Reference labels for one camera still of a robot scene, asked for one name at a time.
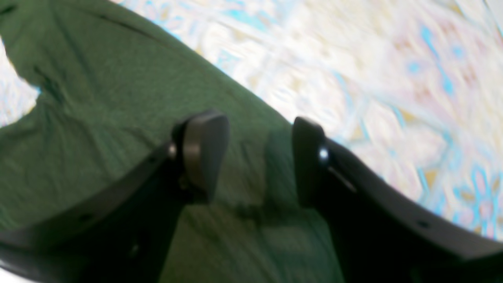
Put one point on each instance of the colourful patterned tablecloth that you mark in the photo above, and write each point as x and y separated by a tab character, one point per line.
413	87

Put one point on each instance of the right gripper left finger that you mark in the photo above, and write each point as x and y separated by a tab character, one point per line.
123	233

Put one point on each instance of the dark green long-sleeve shirt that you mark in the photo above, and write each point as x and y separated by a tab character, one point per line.
112	84

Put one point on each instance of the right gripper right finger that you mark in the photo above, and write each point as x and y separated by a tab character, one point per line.
379	235

